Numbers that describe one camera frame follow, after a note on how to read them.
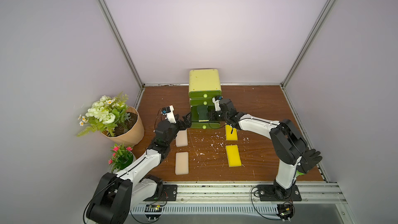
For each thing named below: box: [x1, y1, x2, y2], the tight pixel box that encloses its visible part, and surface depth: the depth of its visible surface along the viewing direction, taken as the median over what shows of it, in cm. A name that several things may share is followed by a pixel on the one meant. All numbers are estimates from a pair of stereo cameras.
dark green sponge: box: [196, 104, 209, 121], surface depth 95 cm
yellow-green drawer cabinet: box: [188, 68, 223, 129], surface depth 94 cm
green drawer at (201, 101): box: [190, 98, 215, 106], surface depth 97 cm
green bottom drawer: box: [190, 105, 221, 130], surface depth 94 cm
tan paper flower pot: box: [101, 106, 145, 147], surface depth 79 cm
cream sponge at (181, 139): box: [175, 128, 189, 148], surface depth 92 cm
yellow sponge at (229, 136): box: [224, 124, 238, 141], surface depth 94 cm
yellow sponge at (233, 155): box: [225, 144, 243, 167], surface depth 86 cm
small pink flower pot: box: [107, 143, 137, 174], surface depth 74 cm
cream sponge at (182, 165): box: [175, 151, 190, 176], surface depth 83 cm
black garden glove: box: [296, 147, 323, 174], surface depth 84 cm
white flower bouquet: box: [76, 91, 131, 137], surface depth 68 cm
